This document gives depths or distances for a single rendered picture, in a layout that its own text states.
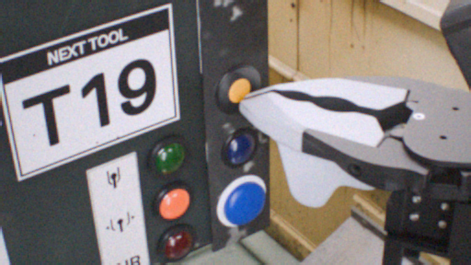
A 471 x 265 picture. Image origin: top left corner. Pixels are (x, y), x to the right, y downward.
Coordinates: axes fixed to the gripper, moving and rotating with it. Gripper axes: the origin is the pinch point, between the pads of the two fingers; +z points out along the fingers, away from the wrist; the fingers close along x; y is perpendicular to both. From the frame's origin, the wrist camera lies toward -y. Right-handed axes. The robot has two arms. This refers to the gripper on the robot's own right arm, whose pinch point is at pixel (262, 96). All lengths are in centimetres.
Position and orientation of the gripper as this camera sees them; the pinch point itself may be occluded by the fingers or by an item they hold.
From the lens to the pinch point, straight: 48.0
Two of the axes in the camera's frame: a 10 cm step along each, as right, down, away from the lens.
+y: 0.3, 8.4, 5.5
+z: -9.0, -2.1, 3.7
